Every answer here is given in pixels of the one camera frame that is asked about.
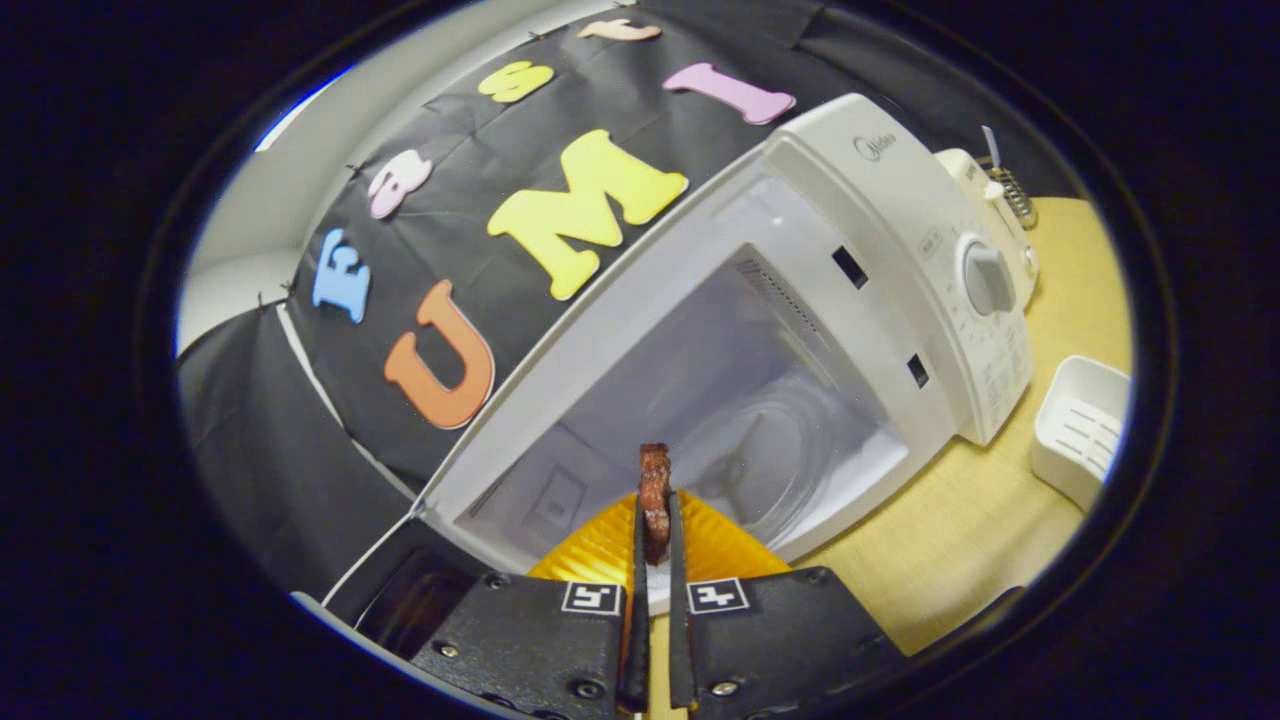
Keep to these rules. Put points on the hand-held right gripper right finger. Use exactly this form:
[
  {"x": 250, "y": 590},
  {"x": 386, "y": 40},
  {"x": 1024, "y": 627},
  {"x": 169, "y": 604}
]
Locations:
[{"x": 780, "y": 640}]

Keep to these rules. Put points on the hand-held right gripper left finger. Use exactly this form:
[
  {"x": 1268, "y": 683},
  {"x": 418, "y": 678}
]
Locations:
[{"x": 530, "y": 640}]

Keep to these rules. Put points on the brown meat slice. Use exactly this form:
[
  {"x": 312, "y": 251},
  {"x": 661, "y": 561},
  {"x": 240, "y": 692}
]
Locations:
[{"x": 655, "y": 490}]

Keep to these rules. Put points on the white microwave oven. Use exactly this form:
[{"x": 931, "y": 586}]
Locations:
[{"x": 880, "y": 250}]

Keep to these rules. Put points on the white plastic tray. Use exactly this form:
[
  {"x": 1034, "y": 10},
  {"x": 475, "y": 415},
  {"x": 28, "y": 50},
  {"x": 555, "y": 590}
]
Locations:
[{"x": 1080, "y": 420}]

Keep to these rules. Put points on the black backdrop cloth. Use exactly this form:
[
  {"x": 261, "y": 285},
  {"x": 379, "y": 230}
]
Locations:
[{"x": 450, "y": 230}]

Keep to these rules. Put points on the cream white toaster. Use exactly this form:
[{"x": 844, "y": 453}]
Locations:
[{"x": 1015, "y": 235}]

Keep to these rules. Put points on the thin pen in basket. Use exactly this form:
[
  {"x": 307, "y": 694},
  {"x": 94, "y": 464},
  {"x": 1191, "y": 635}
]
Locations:
[{"x": 991, "y": 150}]

